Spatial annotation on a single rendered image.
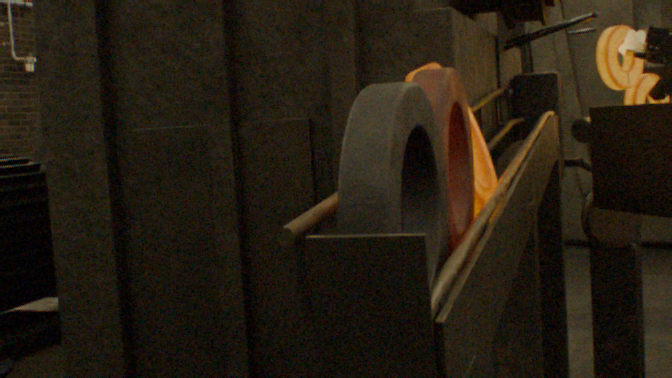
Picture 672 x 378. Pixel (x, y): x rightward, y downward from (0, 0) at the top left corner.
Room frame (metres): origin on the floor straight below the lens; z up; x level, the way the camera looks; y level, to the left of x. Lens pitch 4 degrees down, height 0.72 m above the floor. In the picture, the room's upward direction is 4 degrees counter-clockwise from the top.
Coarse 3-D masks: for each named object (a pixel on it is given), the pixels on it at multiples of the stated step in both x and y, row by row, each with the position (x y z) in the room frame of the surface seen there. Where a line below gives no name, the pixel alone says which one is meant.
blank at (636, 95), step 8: (640, 80) 2.06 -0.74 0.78; (648, 80) 2.08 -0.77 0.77; (656, 80) 2.10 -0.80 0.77; (632, 88) 2.06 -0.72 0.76; (640, 88) 2.05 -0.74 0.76; (648, 88) 2.07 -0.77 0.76; (624, 96) 2.07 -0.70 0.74; (632, 96) 2.05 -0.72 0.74; (640, 96) 2.05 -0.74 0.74; (648, 96) 2.12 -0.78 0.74; (624, 104) 2.06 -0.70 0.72; (632, 104) 2.04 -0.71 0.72
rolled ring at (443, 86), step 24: (432, 72) 0.73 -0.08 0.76; (456, 72) 0.77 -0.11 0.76; (432, 96) 0.70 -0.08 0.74; (456, 96) 0.76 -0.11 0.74; (456, 120) 0.80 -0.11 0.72; (456, 144) 0.81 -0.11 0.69; (456, 168) 0.82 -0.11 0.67; (456, 192) 0.81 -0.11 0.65; (456, 216) 0.79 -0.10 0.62; (456, 240) 0.72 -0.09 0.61
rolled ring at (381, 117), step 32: (384, 96) 0.55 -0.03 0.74; (416, 96) 0.58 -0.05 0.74; (352, 128) 0.53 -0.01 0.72; (384, 128) 0.52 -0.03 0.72; (416, 128) 0.59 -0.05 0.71; (352, 160) 0.51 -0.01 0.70; (384, 160) 0.51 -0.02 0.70; (416, 160) 0.63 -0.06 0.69; (352, 192) 0.51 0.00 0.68; (384, 192) 0.50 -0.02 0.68; (416, 192) 0.64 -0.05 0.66; (352, 224) 0.50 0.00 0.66; (384, 224) 0.50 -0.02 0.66; (416, 224) 0.64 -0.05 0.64; (448, 224) 0.66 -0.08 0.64
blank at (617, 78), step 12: (600, 36) 2.01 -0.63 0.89; (612, 36) 2.00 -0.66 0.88; (624, 36) 2.03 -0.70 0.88; (600, 48) 2.00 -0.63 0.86; (612, 48) 1.99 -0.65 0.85; (600, 60) 1.99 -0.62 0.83; (612, 60) 1.99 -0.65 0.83; (624, 60) 2.07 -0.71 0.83; (636, 60) 2.05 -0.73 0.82; (600, 72) 2.00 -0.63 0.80; (612, 72) 1.99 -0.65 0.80; (624, 72) 2.02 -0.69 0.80; (636, 72) 2.05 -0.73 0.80; (612, 84) 2.01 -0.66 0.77; (624, 84) 2.02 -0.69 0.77
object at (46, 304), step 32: (0, 160) 2.00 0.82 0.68; (0, 192) 1.85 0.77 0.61; (32, 192) 1.98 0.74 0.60; (0, 224) 1.79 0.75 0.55; (32, 224) 1.92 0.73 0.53; (0, 256) 1.80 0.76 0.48; (32, 256) 1.91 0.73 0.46; (0, 288) 1.81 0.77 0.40; (32, 288) 1.95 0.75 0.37; (0, 320) 2.01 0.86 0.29; (32, 320) 1.99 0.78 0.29; (0, 352) 1.75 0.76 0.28; (32, 352) 1.84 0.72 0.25
